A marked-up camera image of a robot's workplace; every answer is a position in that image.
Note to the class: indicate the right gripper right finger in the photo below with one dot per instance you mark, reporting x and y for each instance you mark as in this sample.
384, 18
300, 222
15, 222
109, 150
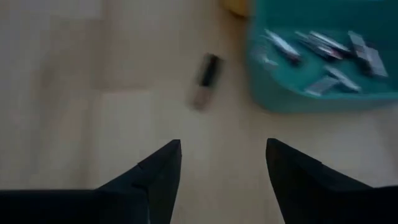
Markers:
304, 186

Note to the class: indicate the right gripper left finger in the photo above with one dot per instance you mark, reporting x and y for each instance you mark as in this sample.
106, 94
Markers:
155, 186

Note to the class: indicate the teal plastic bin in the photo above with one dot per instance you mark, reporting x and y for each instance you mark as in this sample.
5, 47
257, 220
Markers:
280, 90

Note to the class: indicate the yellow plastic bin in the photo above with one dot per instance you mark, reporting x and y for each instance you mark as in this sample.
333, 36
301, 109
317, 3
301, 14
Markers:
237, 7

